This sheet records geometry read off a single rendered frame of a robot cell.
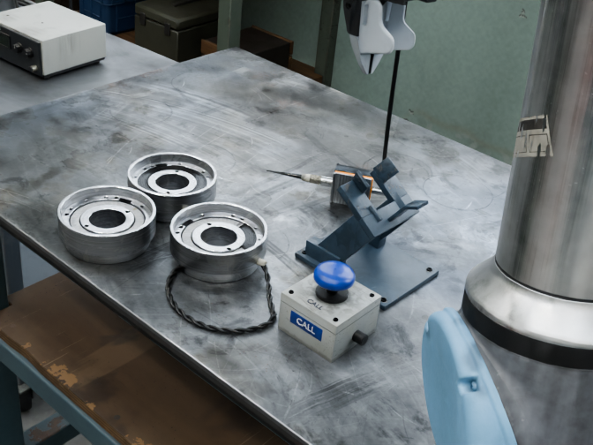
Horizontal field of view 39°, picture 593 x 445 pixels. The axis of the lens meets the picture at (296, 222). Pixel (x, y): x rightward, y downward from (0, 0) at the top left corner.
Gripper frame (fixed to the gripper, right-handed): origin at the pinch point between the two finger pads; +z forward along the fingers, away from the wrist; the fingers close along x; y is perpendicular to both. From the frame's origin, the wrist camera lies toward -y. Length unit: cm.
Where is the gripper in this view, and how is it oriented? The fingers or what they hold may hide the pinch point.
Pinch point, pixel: (364, 61)
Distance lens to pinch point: 100.8
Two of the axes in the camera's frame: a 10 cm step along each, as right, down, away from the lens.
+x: 7.2, -2.6, 6.4
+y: 6.8, 4.0, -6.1
